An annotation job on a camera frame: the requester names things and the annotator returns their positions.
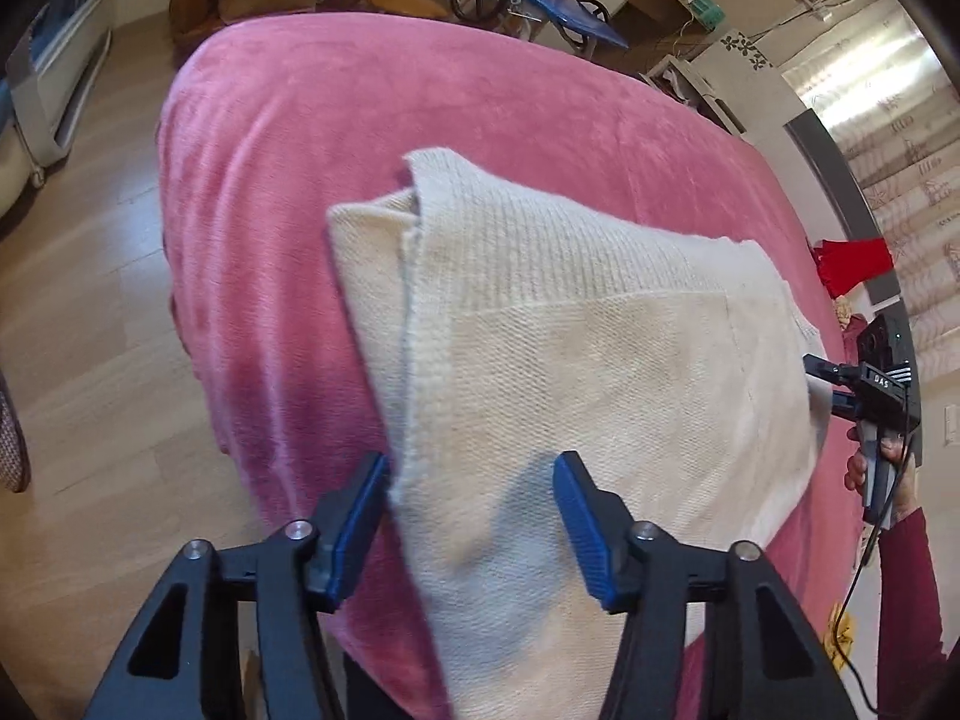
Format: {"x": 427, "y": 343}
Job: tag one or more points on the red garment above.
{"x": 851, "y": 262}

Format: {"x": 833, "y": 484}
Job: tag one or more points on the small white shelf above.
{"x": 697, "y": 90}

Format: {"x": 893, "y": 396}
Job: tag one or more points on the flower wall sticker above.
{"x": 746, "y": 49}

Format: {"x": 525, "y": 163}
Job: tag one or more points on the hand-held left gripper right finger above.
{"x": 581, "y": 525}

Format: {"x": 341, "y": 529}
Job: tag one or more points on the round wooden stool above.
{"x": 409, "y": 1}

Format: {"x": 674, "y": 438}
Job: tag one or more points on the pink fleece blanket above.
{"x": 375, "y": 90}

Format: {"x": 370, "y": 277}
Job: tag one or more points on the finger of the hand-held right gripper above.
{"x": 846, "y": 405}
{"x": 836, "y": 373}

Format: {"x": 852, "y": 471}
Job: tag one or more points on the person's dark trousers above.
{"x": 367, "y": 690}

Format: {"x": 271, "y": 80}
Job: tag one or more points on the yellow garment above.
{"x": 843, "y": 313}

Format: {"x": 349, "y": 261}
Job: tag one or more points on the teal storage box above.
{"x": 706, "y": 6}

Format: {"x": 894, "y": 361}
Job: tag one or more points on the person's right hand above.
{"x": 904, "y": 484}

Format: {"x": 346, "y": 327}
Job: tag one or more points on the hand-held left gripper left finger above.
{"x": 352, "y": 532}

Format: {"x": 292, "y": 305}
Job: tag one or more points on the dark grey window frame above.
{"x": 832, "y": 165}

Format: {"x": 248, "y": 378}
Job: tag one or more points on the patterned cushion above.
{"x": 11, "y": 435}

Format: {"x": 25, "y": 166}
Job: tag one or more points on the cream knit sweater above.
{"x": 570, "y": 330}

